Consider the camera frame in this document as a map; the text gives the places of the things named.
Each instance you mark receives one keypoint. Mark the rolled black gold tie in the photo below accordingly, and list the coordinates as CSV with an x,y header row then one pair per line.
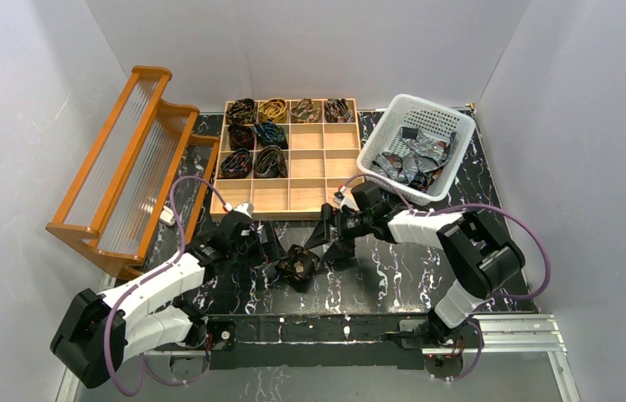
x,y
243,112

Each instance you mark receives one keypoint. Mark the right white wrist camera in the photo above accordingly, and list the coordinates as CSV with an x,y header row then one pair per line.
x,y
340,199

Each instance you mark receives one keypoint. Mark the grey patterned ties pile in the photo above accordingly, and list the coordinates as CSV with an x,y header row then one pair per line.
x,y
422,165

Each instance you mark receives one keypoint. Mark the rolled yellow tie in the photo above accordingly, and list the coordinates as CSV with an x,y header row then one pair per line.
x,y
275,110

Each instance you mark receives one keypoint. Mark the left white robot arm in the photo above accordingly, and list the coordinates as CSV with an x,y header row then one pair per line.
x,y
100,331

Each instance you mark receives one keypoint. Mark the aluminium frame rail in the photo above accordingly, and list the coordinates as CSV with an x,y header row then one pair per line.
x,y
515,332

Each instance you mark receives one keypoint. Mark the wooden grid organizer tray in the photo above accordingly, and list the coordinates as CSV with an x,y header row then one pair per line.
x,y
320,156

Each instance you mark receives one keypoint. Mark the orange wooden rack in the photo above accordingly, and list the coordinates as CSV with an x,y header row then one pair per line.
x,y
112,208

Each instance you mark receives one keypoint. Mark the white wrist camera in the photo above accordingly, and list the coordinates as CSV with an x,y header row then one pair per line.
x,y
245,208
340,199

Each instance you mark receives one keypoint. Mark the white plastic basket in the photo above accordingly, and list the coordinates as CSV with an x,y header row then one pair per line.
x,y
440,121

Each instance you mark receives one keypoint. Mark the black gold floral tie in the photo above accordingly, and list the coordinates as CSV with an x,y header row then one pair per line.
x,y
298,267

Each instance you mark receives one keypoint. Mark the rolled teal patterned tie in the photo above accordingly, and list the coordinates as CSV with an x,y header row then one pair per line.
x,y
269,133

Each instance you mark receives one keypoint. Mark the rolled olive patterned tie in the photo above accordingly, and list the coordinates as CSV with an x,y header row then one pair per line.
x,y
306,111

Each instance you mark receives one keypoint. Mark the rolled black grey tie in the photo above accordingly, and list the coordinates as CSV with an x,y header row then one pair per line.
x,y
270,162

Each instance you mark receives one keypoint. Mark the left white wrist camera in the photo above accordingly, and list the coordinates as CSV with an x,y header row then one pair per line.
x,y
245,208

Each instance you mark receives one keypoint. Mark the rolled dark red tie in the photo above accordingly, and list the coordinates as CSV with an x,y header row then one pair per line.
x,y
240,137

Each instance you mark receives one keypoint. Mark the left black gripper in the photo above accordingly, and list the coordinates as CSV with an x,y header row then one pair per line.
x,y
263,244

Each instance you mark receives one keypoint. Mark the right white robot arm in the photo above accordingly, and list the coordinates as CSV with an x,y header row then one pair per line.
x,y
481,254

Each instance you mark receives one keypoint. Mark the small white connector plug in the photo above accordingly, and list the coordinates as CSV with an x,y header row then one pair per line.
x,y
167,216

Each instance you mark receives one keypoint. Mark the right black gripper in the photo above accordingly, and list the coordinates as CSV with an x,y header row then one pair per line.
x,y
338,226

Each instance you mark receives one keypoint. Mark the rolled navy red tie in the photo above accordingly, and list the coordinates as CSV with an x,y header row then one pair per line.
x,y
236,165

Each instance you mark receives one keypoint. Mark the rolled dark striped tie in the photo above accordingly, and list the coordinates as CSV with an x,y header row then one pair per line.
x,y
336,110

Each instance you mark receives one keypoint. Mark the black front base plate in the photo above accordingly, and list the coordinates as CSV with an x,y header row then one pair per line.
x,y
331,340

